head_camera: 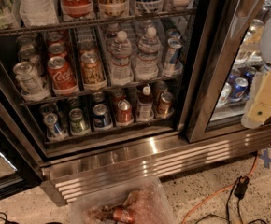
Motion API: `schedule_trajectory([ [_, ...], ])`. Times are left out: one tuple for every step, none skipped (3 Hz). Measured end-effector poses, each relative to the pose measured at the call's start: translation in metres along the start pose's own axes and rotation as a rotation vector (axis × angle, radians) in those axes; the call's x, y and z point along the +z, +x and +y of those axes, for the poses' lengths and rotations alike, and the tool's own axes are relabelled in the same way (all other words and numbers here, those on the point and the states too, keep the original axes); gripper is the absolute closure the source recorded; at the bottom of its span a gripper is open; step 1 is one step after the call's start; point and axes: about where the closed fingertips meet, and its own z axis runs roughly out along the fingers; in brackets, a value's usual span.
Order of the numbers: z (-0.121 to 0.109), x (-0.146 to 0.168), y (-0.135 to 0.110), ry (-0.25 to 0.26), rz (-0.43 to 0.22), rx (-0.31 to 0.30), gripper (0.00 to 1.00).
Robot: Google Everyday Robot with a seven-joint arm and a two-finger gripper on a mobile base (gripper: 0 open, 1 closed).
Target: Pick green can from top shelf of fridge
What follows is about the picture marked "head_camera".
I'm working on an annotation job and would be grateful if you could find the yellow and white gripper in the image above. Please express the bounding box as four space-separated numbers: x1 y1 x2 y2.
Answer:
241 69 271 129

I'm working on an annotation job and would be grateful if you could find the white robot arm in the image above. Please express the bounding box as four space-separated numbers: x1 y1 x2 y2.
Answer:
241 17 271 129

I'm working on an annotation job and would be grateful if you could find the blue Pepsi can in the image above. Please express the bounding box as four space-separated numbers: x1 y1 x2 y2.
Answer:
229 77 248 102

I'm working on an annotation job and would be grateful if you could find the white can behind glass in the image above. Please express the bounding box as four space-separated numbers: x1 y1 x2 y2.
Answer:
217 82 231 107

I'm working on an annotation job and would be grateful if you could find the right glass fridge door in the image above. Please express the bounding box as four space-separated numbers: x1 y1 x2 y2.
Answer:
184 0 271 143

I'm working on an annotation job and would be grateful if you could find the copper bottom shelf can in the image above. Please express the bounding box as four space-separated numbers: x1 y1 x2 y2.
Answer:
156 91 174 118

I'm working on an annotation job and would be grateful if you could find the tall blue white can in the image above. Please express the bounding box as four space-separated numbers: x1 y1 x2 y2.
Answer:
163 38 183 76

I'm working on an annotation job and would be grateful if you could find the red bottom shelf can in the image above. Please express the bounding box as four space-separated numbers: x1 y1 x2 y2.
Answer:
116 99 133 125

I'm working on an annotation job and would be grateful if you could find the dark blue bottom can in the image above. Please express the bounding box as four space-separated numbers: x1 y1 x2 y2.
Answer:
93 104 112 130

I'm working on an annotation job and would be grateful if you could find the front orange soda can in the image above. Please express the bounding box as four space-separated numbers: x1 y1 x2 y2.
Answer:
80 52 107 91

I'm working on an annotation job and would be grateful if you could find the amber bottle top shelf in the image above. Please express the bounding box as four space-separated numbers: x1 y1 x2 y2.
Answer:
98 0 127 18

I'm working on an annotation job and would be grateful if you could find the Coca-Cola can in bin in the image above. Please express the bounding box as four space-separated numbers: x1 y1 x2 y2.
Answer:
112 207 136 224

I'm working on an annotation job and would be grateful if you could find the green bottom shelf can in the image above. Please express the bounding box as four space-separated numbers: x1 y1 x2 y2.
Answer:
69 108 91 136

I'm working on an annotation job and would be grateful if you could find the front red Coca-Cola can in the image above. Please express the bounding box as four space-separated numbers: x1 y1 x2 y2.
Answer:
47 56 79 96

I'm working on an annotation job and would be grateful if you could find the blue silver bottom can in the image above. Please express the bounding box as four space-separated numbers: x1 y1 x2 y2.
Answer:
43 113 68 141

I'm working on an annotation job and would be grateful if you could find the front silver soda can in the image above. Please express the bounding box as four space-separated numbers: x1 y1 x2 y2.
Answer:
13 62 50 102

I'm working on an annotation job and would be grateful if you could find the white bottle top shelf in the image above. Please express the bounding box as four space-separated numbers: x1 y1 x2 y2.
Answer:
20 0 58 27

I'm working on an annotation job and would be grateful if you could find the open left fridge door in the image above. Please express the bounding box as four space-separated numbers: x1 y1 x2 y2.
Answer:
0 90 41 200

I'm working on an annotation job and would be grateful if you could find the black power adapter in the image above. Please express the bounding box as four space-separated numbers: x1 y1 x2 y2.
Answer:
234 176 250 200

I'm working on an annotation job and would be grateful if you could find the small white cap bottle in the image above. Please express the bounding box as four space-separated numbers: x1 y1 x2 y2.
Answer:
136 86 153 121

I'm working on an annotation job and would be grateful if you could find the right clear water bottle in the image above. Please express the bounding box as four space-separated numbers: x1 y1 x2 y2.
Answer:
135 27 161 80

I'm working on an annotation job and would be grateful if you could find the clear water bottle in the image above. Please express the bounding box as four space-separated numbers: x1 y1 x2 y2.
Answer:
110 31 133 85
135 27 161 80

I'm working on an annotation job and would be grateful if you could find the left clear water bottle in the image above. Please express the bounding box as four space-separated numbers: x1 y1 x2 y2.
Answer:
110 31 133 85

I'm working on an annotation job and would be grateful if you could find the clear plastic bin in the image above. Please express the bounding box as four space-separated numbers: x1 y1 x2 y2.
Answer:
70 176 176 224

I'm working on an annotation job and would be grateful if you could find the large Coca-Cola bottle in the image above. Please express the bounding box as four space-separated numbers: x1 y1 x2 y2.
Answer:
61 0 92 19

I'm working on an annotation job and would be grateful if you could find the orange extension cord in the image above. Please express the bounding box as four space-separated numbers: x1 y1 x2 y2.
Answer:
180 151 260 224

